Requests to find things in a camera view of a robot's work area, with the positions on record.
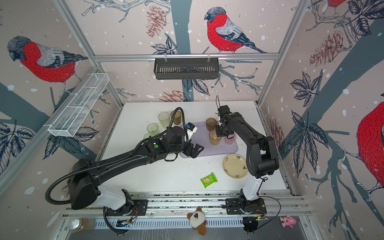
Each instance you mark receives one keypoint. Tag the pink plush toy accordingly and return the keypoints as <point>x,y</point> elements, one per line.
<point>288,221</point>

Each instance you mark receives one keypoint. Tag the lilac plastic tray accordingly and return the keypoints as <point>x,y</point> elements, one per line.
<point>201,137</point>

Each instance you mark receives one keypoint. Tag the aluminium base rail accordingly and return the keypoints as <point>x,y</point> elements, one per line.
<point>214,204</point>

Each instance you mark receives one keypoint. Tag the light green short glass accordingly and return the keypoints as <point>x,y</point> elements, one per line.
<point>153,129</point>

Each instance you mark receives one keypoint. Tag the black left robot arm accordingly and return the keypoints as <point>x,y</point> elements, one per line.
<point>86,186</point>

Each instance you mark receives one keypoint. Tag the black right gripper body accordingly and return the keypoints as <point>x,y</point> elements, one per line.
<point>221,131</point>

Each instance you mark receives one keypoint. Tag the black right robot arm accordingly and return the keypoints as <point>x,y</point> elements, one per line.
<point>261,156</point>

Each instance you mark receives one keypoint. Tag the amber textured glass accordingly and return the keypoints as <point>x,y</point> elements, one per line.
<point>213,138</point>

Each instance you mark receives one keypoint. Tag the plush dog toy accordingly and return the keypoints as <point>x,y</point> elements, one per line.
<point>198,221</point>

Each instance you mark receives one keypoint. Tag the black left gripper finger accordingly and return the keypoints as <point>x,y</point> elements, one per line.
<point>198,148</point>
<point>194,154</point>

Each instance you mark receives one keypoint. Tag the brown tall glass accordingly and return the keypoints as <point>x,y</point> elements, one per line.
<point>211,124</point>

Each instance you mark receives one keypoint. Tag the white wire mesh basket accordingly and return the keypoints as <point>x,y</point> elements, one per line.
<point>81,102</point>

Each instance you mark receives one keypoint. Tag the green snack packet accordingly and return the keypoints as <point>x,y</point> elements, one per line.
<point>209,180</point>

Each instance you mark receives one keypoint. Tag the jar with silver lid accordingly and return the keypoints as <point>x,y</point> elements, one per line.
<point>82,225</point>

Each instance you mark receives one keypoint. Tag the yellow clear glass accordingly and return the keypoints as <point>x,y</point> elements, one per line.
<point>176,117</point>

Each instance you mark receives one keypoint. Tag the cream patterned plate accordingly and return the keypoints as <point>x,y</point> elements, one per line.
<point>235,166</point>

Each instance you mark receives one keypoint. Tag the light green textured glass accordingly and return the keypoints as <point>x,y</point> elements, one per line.
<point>148,135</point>

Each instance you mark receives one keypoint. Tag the black wall basket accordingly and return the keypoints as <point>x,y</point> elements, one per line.
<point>187,69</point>

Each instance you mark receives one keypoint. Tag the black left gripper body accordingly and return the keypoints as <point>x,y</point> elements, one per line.
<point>188,148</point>

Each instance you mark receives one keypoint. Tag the pink smooth glass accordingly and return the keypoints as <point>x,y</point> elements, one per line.
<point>230,139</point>

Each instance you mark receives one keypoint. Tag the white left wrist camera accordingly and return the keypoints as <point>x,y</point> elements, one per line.
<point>191,129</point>

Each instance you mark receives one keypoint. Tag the pale green tall glass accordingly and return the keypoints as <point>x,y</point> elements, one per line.
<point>164,119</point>

